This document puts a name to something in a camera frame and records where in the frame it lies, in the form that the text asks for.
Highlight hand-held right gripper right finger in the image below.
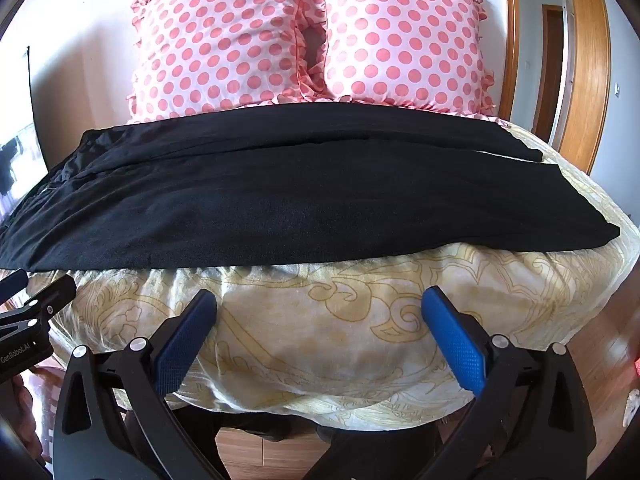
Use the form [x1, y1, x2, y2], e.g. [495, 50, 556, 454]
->
[320, 286, 597, 480]

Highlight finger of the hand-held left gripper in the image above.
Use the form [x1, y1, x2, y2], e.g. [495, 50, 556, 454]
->
[0, 275, 78, 333]
[0, 269, 29, 303]

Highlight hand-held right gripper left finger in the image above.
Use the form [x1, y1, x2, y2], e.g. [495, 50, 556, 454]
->
[52, 289, 241, 480]

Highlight black pants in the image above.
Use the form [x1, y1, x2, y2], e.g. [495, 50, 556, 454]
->
[0, 102, 622, 273]

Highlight yellow patterned bedspread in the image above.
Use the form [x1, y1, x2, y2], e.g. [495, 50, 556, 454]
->
[45, 115, 640, 435]

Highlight small white object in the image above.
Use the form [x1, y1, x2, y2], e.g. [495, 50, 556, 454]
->
[621, 394, 640, 428]

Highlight brown room door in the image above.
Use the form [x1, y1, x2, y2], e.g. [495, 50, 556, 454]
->
[531, 4, 564, 134]

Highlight pink polka dot pillow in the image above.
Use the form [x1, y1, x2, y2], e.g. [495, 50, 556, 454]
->
[297, 0, 497, 117]
[127, 0, 331, 123]

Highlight wooden door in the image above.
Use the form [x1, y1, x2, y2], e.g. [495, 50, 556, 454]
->
[552, 0, 612, 177]

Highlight wooden door frame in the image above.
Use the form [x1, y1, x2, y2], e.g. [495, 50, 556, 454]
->
[499, 0, 522, 122]

